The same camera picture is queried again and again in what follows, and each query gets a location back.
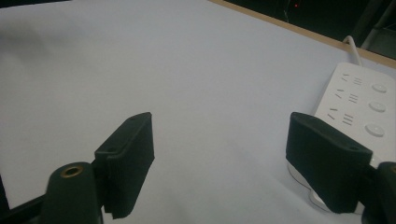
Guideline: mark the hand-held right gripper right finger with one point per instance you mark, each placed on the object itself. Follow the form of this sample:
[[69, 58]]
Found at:
[[323, 161]]

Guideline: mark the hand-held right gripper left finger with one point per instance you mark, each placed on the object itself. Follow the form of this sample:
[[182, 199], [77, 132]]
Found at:
[[129, 155]]

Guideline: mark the white power strip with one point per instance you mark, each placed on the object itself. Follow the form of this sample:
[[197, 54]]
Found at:
[[361, 102]]

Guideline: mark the dark metal stand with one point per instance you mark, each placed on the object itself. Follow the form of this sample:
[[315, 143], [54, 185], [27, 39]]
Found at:
[[378, 28]]

